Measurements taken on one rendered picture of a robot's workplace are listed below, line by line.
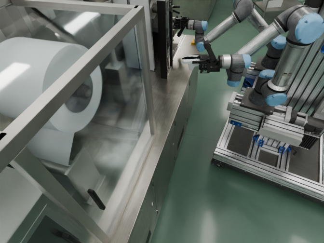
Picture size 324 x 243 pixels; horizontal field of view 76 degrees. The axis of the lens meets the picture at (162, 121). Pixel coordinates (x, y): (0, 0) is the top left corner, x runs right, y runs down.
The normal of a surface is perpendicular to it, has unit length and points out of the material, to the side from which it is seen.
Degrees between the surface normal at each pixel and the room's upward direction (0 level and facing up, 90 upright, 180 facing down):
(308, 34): 82
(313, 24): 83
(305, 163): 0
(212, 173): 0
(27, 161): 90
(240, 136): 0
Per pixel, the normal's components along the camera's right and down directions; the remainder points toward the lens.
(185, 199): -0.04, -0.67
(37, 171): 0.95, 0.20
